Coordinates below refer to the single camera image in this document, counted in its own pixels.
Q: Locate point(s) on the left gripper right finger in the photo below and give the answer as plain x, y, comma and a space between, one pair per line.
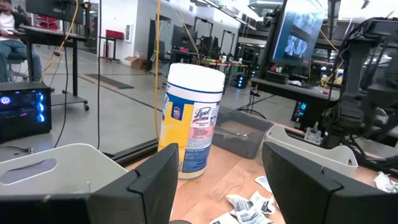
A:
311, 202

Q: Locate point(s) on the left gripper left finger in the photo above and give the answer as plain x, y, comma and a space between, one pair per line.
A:
93, 211

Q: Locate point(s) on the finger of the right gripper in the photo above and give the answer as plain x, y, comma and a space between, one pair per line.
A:
385, 99
357, 68

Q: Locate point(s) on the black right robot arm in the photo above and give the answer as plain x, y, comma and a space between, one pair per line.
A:
345, 118

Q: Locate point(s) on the white printed first aid packet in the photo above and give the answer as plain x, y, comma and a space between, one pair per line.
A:
224, 219
385, 183
238, 203
253, 216
263, 184
264, 203

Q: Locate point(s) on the black PC tower blue light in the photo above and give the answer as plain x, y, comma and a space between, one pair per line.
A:
299, 112

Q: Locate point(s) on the grey translucent plastic bin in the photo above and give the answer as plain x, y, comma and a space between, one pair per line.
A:
236, 143

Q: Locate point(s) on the black PC tower RGB fans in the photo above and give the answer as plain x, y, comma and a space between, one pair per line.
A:
25, 124

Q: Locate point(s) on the black PC tower RGB lights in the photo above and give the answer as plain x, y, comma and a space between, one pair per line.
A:
242, 81

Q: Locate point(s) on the black floor mat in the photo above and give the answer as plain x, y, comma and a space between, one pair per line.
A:
109, 81

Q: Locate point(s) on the Lysol wipes canister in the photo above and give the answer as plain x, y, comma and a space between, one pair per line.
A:
192, 124

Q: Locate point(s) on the black rolling desk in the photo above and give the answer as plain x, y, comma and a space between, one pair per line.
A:
75, 68

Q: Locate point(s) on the cardboard box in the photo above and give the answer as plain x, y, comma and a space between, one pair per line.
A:
136, 63

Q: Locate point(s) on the red cart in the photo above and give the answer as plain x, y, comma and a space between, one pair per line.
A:
114, 34

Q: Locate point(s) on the person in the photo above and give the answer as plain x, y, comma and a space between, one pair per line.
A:
12, 49

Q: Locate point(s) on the dark partition panel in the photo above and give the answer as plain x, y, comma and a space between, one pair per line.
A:
161, 43

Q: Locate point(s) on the black monitor on stand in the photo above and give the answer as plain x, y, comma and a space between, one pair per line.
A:
53, 11

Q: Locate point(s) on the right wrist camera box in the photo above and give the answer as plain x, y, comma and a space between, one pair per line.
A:
370, 29

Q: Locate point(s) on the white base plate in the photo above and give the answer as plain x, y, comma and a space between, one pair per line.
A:
312, 136

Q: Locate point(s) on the large monitor with camera views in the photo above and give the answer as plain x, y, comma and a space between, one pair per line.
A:
298, 37

